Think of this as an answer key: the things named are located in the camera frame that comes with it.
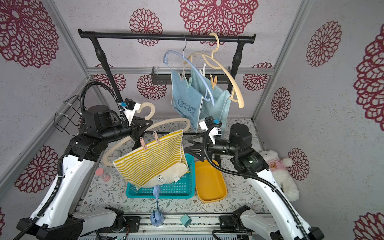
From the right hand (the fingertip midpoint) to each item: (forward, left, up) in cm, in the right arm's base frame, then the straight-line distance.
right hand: (186, 145), depth 55 cm
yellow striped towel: (+6, +17, -29) cm, 34 cm away
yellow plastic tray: (+1, -12, -40) cm, 42 cm away
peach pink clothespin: (+10, +15, -8) cm, 19 cm away
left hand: (+11, +16, 0) cm, 19 cm away
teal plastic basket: (-2, +3, -41) cm, 41 cm away
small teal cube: (-18, +2, -40) cm, 44 cm away
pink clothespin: (+5, +20, -7) cm, 21 cm away
